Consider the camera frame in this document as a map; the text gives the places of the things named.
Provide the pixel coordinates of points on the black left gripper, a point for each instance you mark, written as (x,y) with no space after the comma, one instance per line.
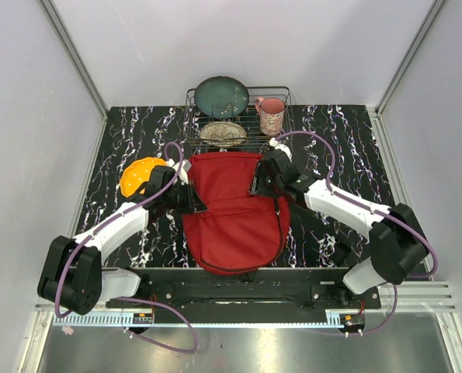
(193,203)

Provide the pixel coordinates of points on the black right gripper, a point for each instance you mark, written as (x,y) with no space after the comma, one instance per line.
(258,183)

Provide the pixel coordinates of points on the red backpack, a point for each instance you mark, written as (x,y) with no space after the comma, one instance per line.
(238,232)

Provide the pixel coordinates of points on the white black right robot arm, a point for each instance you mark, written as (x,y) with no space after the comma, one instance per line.
(396,240)

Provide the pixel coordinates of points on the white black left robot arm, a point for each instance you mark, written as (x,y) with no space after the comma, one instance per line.
(73,276)

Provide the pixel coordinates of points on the orange dotted plate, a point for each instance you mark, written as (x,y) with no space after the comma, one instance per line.
(136,173)

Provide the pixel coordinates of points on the beige patterned small plate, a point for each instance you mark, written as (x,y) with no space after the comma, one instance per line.
(223,134)

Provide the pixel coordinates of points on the pink patterned mug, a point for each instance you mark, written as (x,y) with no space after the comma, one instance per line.
(271,113)

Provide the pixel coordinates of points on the dark teal plate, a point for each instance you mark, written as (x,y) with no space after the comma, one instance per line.
(221,97)

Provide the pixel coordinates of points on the black wire dish rack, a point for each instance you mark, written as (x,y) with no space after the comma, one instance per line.
(255,140)

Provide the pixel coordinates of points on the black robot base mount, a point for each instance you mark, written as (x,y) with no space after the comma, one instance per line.
(271,295)

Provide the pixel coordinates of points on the aluminium frame rail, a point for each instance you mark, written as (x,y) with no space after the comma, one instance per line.
(61,31)

